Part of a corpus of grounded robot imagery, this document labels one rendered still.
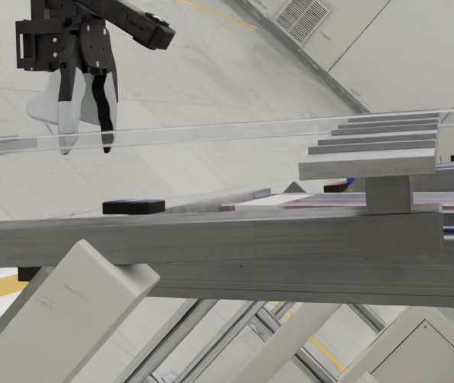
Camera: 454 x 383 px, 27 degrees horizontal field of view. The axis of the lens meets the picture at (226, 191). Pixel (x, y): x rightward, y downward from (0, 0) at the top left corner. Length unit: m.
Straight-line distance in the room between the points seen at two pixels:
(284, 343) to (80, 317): 1.33
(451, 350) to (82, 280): 1.74
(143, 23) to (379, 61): 8.84
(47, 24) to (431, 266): 0.48
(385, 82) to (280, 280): 8.94
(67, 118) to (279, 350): 1.10
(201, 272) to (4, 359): 0.25
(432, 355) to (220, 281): 1.50
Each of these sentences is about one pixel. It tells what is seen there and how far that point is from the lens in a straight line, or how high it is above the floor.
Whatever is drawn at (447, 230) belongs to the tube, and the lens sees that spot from 0.95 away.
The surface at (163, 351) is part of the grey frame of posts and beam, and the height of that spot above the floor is 0.38.
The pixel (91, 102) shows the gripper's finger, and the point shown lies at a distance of 1.11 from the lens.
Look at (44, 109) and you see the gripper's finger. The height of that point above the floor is 0.78.
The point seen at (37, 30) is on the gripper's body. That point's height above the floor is 0.83.
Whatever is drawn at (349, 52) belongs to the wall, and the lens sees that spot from 9.89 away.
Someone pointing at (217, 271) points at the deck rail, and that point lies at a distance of 0.91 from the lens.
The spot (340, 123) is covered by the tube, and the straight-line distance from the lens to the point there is 0.66.
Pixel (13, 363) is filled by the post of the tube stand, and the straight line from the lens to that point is 0.74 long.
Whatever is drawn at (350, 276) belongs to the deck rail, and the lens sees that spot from 0.88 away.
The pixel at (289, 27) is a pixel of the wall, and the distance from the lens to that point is 10.06.
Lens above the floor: 1.10
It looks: 15 degrees down
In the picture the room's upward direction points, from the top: 41 degrees clockwise
